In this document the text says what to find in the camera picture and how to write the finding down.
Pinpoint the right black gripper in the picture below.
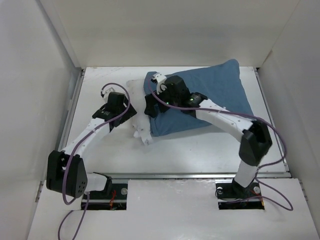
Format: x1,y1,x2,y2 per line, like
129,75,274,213
144,83,181,118

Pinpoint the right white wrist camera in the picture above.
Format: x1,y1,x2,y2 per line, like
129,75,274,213
151,72,167,95

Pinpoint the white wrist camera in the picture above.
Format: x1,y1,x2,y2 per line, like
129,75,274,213
151,72,167,95
100,87,115,103

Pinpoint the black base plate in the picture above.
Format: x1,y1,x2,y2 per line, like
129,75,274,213
87,181,128,211
215,181,265,210

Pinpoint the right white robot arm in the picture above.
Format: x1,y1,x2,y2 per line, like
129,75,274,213
144,72,273,197

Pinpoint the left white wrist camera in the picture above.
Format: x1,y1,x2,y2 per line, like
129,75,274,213
100,87,115,103

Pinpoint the blue pillowcase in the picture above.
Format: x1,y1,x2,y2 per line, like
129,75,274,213
143,59,253,137

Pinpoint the white pillow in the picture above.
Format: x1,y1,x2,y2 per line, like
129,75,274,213
126,79,153,146

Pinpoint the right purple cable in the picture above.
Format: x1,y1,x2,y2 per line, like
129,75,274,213
148,76,294,211

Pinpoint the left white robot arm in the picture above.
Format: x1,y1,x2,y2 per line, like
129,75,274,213
46,91,137,199

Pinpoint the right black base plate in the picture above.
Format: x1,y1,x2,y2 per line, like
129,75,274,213
215,181,265,210

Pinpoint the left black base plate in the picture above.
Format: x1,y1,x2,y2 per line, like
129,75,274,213
87,181,128,211

